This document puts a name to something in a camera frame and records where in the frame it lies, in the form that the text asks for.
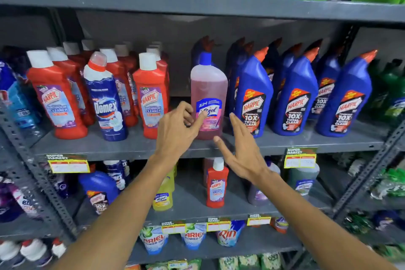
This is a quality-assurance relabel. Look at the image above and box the small red cleaner bottle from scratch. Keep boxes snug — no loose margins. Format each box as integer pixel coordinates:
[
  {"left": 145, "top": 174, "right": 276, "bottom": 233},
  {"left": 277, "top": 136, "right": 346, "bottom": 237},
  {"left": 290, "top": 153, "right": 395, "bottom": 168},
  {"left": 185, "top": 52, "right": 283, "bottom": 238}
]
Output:
[{"left": 206, "top": 157, "right": 229, "bottom": 209}]

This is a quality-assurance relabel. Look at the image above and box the yellow green price tag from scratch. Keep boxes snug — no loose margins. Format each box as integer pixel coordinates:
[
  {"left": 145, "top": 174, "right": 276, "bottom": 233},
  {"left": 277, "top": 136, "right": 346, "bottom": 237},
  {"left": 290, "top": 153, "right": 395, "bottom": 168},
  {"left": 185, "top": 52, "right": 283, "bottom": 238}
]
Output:
[
  {"left": 247, "top": 214, "right": 272, "bottom": 227},
  {"left": 161, "top": 221, "right": 186, "bottom": 235},
  {"left": 46, "top": 154, "right": 90, "bottom": 174},
  {"left": 284, "top": 147, "right": 318, "bottom": 169},
  {"left": 207, "top": 217, "right": 231, "bottom": 232}
]

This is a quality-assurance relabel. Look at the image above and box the row of green packets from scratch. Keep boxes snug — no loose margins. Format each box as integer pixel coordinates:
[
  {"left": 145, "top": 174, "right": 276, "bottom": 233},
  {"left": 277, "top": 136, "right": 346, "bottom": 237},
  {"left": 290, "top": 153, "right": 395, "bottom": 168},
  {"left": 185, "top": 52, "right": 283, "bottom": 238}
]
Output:
[{"left": 146, "top": 252, "right": 283, "bottom": 270}]

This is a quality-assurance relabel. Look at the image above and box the person's right forearm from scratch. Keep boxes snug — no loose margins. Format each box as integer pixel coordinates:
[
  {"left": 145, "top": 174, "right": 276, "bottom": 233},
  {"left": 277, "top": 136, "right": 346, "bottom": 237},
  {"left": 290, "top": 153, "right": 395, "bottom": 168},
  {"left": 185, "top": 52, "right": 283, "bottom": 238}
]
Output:
[{"left": 253, "top": 169, "right": 400, "bottom": 270}]

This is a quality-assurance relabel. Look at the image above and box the dark green bottle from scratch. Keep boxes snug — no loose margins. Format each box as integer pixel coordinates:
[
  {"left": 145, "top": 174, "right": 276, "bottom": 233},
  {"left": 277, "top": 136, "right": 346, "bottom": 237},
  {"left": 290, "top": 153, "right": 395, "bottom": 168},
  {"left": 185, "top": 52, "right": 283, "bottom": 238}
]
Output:
[
  {"left": 364, "top": 59, "right": 391, "bottom": 115},
  {"left": 381, "top": 59, "right": 405, "bottom": 125}
]

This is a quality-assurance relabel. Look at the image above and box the grey green cleaner bottle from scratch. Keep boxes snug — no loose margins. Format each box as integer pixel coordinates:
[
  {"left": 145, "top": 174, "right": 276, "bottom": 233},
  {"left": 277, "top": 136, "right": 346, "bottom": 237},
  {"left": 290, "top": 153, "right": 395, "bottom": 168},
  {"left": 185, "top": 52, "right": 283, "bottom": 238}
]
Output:
[{"left": 287, "top": 162, "right": 320, "bottom": 200}]

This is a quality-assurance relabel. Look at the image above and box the blue angled-neck cleaner bottle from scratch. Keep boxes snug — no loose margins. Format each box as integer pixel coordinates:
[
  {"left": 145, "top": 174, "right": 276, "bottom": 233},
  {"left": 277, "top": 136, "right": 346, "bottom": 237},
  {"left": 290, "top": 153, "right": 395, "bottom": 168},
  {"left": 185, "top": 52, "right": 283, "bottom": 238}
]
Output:
[{"left": 78, "top": 170, "right": 120, "bottom": 215}]

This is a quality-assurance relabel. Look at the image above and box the pile of green white packets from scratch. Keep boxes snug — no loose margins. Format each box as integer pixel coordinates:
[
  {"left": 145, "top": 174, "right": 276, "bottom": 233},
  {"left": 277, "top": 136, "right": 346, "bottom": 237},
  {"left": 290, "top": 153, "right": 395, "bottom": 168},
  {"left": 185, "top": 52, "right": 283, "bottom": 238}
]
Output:
[{"left": 343, "top": 159, "right": 405, "bottom": 262}]

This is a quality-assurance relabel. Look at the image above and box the group of blue angled-neck bottles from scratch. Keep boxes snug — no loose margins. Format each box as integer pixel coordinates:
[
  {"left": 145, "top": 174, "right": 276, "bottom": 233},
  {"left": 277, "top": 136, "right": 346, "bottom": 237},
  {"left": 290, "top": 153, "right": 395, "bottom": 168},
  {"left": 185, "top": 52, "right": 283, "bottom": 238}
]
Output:
[{"left": 191, "top": 36, "right": 378, "bottom": 138}]

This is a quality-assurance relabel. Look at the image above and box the blue white bottle red collar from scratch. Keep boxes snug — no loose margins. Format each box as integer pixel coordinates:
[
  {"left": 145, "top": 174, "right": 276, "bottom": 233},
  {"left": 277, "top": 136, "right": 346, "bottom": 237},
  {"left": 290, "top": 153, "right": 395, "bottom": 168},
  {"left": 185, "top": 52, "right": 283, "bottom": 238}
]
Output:
[{"left": 83, "top": 51, "right": 128, "bottom": 142}]

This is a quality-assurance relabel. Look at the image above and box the green white detergent pouch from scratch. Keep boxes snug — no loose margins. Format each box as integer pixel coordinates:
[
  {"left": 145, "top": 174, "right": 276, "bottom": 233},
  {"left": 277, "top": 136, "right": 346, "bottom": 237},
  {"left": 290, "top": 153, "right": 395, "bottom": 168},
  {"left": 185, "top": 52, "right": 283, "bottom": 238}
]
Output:
[
  {"left": 139, "top": 225, "right": 169, "bottom": 255},
  {"left": 181, "top": 223, "right": 207, "bottom": 251}
]

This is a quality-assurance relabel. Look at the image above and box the dark blue bottle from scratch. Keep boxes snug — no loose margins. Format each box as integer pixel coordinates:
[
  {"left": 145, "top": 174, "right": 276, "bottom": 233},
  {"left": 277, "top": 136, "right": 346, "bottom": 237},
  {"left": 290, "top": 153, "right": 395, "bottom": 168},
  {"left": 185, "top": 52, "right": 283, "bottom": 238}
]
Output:
[{"left": 0, "top": 47, "right": 23, "bottom": 106}]

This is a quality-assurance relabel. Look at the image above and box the person's left forearm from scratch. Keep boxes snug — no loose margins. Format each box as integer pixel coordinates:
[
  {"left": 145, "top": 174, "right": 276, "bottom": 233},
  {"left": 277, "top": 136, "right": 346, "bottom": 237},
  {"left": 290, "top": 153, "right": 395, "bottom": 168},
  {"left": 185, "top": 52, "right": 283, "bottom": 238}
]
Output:
[{"left": 51, "top": 153, "right": 181, "bottom": 270}]

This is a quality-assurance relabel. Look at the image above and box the purple white pouch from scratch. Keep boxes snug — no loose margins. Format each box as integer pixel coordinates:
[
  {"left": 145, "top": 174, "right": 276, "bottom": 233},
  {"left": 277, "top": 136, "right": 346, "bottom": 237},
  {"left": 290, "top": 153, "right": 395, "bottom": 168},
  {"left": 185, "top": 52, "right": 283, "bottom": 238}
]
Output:
[{"left": 0, "top": 175, "right": 42, "bottom": 223}]

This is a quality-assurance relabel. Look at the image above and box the blue white cleaner bottle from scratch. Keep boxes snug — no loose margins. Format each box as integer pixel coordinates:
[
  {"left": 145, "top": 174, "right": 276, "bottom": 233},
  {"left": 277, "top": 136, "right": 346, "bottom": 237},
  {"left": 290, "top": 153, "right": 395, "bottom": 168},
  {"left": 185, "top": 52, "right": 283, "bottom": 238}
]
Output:
[{"left": 103, "top": 160, "right": 130, "bottom": 192}]

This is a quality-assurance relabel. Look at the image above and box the grey metal shelf rack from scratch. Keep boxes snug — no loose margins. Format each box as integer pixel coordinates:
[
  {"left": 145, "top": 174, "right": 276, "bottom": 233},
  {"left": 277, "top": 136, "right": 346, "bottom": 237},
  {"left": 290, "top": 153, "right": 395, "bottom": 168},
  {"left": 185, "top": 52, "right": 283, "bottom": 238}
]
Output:
[{"left": 0, "top": 0, "right": 405, "bottom": 270}]

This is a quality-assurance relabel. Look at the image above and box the person's left hand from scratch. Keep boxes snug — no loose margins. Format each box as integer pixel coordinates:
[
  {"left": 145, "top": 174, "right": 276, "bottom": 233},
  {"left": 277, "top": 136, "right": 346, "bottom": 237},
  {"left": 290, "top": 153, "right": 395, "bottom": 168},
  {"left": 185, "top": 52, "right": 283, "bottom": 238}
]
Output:
[{"left": 153, "top": 101, "right": 208, "bottom": 163}]

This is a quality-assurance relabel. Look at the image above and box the small orange blue pouch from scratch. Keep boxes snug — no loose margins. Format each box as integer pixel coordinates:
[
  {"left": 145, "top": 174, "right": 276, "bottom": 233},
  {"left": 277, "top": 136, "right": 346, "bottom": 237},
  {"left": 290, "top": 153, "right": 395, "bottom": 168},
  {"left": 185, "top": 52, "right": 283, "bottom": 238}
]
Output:
[{"left": 270, "top": 217, "right": 289, "bottom": 234}]

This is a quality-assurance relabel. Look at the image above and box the person's right hand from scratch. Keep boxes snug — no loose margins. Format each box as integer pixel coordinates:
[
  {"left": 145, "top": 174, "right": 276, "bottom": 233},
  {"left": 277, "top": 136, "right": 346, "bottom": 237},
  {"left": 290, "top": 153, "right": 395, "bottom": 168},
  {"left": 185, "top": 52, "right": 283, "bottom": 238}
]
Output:
[{"left": 213, "top": 112, "right": 272, "bottom": 185}]

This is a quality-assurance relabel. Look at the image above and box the yellow floor cleaner bottle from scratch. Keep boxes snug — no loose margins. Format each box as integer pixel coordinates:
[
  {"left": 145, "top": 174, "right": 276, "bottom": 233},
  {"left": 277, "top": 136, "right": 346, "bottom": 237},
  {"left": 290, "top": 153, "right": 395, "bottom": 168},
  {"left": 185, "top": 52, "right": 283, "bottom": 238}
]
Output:
[{"left": 152, "top": 165, "right": 175, "bottom": 212}]

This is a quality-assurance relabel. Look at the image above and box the group of red cleaner bottles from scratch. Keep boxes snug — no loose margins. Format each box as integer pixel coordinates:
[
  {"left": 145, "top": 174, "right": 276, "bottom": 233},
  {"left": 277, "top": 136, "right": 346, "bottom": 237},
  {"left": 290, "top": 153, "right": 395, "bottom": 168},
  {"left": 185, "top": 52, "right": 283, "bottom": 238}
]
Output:
[{"left": 26, "top": 39, "right": 170, "bottom": 140}]

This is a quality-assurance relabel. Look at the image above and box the purple grey cleaner bottle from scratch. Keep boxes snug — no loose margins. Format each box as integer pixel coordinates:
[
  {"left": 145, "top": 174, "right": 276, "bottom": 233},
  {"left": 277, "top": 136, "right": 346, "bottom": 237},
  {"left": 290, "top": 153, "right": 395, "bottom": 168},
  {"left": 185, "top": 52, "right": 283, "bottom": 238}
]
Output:
[{"left": 247, "top": 161, "right": 281, "bottom": 207}]

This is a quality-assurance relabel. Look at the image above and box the blue white detergent pouch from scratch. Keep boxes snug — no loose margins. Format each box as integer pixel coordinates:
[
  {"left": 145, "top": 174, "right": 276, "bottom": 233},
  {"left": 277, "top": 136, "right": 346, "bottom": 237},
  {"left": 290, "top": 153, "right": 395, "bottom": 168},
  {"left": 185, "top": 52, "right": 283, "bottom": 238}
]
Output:
[{"left": 216, "top": 220, "right": 246, "bottom": 247}]

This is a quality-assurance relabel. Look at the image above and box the light blue bottle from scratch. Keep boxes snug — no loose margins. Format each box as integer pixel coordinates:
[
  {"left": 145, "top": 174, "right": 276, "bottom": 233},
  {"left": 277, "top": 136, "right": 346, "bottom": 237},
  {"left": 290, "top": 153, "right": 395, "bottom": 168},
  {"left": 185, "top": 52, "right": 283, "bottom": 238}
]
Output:
[{"left": 6, "top": 81, "right": 42, "bottom": 132}]

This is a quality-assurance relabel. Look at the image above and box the pink floor cleaner bottle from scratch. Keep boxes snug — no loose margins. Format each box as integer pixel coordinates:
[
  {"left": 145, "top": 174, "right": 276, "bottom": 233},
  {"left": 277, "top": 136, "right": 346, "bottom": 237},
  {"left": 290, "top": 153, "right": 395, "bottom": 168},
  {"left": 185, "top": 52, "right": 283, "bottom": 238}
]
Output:
[{"left": 190, "top": 51, "right": 228, "bottom": 140}]

